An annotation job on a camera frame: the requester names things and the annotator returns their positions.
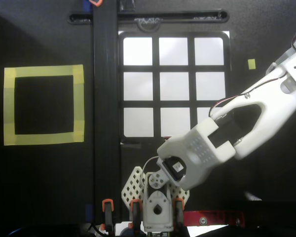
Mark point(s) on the black white grid mat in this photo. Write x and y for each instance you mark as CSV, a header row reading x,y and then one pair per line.
x,y
173,69

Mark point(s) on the yellow tape square outline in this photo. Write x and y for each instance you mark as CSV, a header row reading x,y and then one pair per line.
x,y
79,103

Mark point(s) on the blue tape piece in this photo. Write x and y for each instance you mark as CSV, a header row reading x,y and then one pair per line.
x,y
86,5
88,212

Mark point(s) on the orange black spring clamp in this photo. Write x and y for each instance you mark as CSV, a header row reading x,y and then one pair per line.
x,y
108,212
179,209
136,212

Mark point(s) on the black slotted bar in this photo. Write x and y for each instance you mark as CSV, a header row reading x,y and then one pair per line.
x,y
187,16

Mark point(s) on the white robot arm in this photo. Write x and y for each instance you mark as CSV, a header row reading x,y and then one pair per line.
x,y
261,116

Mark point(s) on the red metal clamp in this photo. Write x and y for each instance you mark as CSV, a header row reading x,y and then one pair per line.
x,y
212,218

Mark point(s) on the orange black clip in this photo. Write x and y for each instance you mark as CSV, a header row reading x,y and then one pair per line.
x,y
96,2

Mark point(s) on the white perforated base plate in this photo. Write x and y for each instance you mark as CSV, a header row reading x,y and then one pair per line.
x,y
132,187

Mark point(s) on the small yellow tape marker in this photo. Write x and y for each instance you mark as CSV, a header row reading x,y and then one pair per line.
x,y
251,64

